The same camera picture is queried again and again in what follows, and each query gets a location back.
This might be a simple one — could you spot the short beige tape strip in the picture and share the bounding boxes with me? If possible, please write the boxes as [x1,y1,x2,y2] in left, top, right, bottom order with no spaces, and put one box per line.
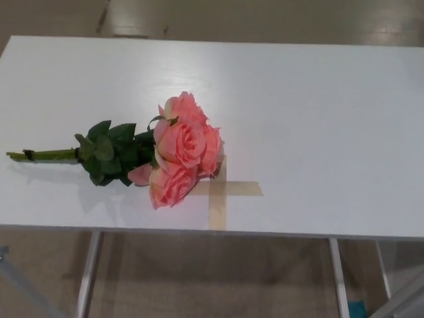
[190,180,265,197]

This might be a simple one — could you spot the long beige tape strip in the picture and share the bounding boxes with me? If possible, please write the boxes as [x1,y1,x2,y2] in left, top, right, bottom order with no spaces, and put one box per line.
[207,154,229,231]

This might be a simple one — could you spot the thin white table leg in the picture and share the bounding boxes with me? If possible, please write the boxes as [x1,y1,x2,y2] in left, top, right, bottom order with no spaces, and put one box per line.
[375,240,392,299]

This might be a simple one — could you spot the teal object on floor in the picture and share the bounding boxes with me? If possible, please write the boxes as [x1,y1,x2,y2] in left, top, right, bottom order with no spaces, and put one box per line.
[348,299,367,318]

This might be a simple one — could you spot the grey metal frame bar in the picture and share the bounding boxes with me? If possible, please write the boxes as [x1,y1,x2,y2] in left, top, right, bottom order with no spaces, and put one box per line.
[367,274,424,318]
[0,244,64,318]

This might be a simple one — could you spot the pink rose bouquet green stems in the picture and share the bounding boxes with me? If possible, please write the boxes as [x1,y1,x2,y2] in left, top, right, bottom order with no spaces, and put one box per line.
[5,91,223,210]

